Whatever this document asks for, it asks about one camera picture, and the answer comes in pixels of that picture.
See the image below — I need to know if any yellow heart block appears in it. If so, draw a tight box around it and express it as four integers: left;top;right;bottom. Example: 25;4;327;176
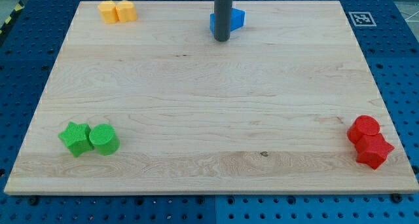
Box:
116;0;138;22

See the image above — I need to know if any yellow hexagon block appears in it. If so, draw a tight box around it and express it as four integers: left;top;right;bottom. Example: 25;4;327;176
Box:
98;1;118;24

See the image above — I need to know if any wooden board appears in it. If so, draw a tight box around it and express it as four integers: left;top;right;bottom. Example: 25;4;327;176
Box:
5;1;418;196

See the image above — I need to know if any blue triangle block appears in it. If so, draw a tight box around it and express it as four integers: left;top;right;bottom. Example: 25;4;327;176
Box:
209;8;246;33

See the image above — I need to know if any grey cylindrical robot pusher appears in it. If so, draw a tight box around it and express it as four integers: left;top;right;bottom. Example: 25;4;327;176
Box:
213;0;233;42

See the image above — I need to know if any green cylinder block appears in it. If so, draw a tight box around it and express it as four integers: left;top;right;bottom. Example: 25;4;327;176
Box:
89;124;120;155

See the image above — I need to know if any green star block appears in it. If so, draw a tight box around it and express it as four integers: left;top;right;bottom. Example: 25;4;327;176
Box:
58;122;94;157

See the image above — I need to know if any red cylinder block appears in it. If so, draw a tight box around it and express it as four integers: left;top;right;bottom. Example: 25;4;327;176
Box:
346;115;380;144

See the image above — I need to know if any red star block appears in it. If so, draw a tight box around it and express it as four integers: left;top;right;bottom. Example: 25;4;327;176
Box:
355;134;395;170

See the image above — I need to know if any white fiducial marker tag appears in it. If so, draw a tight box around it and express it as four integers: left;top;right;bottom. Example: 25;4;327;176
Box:
349;11;376;27

